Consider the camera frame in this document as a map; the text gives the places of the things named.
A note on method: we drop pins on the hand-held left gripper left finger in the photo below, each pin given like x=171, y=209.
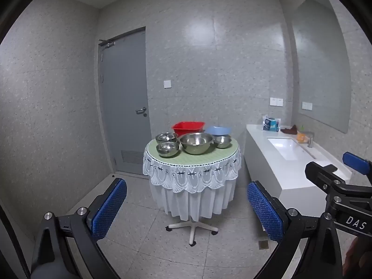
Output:
x=108, y=209

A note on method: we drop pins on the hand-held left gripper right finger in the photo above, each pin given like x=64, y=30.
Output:
x=266, y=212

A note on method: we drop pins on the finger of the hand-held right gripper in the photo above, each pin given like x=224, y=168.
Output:
x=321, y=172
x=356, y=162

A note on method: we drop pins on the small stainless steel bowl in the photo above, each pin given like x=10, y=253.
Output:
x=166, y=137
x=167, y=149
x=222, y=142

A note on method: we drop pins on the blue plastic basin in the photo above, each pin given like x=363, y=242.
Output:
x=218, y=130

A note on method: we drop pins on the large stainless steel bowl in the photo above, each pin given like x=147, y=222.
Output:
x=196, y=144

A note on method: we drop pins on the red plastic basin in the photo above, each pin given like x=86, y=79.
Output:
x=186, y=128

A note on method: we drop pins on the person's right hand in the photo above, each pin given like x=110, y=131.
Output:
x=359, y=260

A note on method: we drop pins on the floor drain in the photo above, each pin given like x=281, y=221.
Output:
x=263, y=244

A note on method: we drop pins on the metal faucet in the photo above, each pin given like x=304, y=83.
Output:
x=311, y=140

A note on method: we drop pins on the orange soap bottle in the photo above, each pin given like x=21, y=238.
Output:
x=301, y=136

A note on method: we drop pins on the white sink basin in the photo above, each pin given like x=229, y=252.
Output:
x=287, y=148

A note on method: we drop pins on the white sink counter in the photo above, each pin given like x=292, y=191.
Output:
x=270, y=168

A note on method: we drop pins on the brown cloth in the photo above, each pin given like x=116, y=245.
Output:
x=290, y=130

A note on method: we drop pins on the door vent grille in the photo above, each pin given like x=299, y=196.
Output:
x=132, y=157

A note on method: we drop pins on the blue packet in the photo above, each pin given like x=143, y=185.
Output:
x=271, y=123

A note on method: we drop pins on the white table base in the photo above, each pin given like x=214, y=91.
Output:
x=191, y=229

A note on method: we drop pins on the green checkered table mat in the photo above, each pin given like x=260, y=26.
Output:
x=203, y=158

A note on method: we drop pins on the grey door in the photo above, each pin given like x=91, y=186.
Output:
x=122, y=93

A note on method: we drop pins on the door closer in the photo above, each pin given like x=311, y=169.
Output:
x=107, y=42

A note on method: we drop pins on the white wall socket plate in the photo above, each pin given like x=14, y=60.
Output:
x=276, y=101

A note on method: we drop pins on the wall mirror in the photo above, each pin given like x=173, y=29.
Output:
x=319, y=72

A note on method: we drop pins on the white light switch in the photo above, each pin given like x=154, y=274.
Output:
x=167, y=84

